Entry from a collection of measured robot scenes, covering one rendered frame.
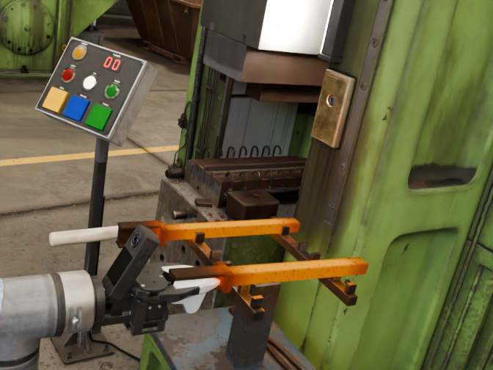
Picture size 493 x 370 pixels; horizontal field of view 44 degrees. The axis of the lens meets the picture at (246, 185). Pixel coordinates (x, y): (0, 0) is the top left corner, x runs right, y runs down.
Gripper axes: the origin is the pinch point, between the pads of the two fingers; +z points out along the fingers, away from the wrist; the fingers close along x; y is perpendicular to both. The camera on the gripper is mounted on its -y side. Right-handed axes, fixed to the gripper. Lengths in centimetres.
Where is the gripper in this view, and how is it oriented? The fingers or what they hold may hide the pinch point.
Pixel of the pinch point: (210, 275)
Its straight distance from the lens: 101.0
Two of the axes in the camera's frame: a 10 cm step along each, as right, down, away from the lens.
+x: 4.7, 4.2, -7.8
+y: -2.0, 9.1, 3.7
